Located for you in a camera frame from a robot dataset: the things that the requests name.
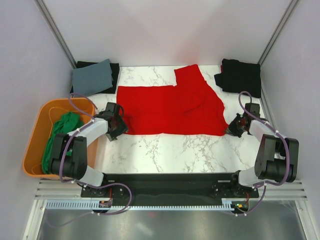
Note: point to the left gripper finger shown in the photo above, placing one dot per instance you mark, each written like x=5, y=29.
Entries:
x=120, y=126
x=112, y=134

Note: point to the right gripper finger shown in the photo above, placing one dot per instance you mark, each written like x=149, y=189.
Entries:
x=236, y=122
x=234, y=130

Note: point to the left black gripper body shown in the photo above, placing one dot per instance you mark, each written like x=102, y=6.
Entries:
x=113, y=131

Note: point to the orange plastic basket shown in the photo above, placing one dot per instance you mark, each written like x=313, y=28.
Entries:
x=56, y=116

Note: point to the red t-shirt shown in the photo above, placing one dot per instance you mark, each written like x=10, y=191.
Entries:
x=191, y=107

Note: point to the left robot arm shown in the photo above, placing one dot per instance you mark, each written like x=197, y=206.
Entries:
x=69, y=158

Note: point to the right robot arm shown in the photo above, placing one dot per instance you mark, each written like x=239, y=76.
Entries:
x=276, y=162

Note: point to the folded black t-shirt right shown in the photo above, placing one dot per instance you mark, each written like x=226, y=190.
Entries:
x=237, y=76

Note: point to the folded black t-shirt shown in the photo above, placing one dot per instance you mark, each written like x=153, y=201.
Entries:
x=237, y=76
x=115, y=77

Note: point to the folded grey t-shirt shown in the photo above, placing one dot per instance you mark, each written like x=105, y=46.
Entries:
x=92, y=77

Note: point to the folded black t-shirt left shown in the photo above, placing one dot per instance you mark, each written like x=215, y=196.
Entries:
x=115, y=77

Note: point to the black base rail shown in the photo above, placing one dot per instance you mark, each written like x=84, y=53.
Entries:
x=170, y=188

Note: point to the white slotted cable duct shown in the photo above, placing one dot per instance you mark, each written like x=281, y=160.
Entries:
x=100, y=205

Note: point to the right aluminium frame post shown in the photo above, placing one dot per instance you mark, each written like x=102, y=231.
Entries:
x=278, y=30

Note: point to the aluminium frame post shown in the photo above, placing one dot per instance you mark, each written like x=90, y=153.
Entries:
x=278, y=30
x=44, y=10

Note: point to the left aluminium frame post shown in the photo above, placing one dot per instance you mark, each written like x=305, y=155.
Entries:
x=44, y=10

